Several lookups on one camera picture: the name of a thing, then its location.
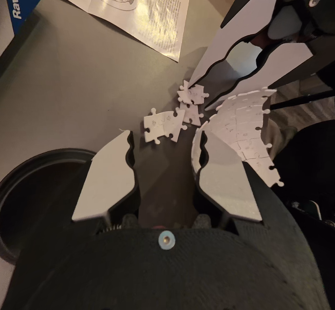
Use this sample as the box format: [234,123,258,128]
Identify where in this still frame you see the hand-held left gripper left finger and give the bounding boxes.
[71,130,139,227]

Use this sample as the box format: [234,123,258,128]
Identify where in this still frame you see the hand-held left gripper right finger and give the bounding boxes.
[195,130,263,229]

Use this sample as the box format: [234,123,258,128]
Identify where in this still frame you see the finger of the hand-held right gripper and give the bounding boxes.
[204,42,315,111]
[188,0,278,88]

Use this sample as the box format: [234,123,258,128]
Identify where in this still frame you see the partly built puzzle ball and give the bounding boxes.
[191,87,285,188]

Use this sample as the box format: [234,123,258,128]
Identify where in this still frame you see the joined white puzzle cluster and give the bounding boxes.
[143,107,188,145]

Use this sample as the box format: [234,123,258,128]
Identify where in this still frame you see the black round puzzle stand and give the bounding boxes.
[0,148,98,264]

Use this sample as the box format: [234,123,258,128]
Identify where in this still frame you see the blue puzzle box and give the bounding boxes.
[0,0,46,37]

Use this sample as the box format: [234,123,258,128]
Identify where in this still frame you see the black metal bar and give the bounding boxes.
[269,89,335,111]

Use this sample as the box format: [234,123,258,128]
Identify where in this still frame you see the white instruction sheet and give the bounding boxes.
[39,0,193,63]

